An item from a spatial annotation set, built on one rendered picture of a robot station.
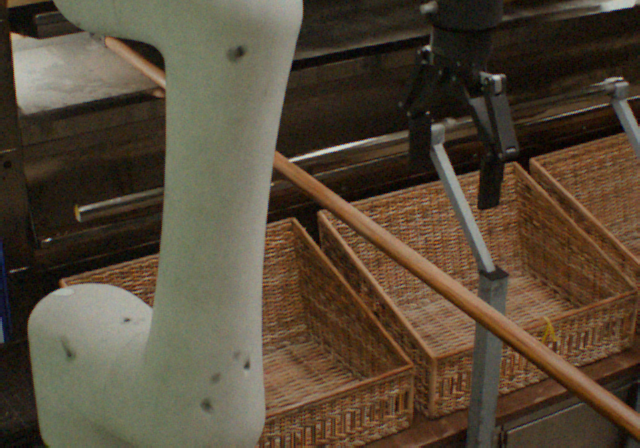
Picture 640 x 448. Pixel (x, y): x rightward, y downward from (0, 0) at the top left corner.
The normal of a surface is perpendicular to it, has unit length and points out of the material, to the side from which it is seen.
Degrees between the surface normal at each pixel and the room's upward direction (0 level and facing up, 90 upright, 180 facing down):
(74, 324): 18
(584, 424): 90
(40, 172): 70
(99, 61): 0
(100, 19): 115
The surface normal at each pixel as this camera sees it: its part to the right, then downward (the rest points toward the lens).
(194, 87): -0.44, 0.36
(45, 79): 0.00, -0.90
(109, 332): -0.18, -0.73
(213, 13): -0.17, 0.19
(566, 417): 0.50, 0.40
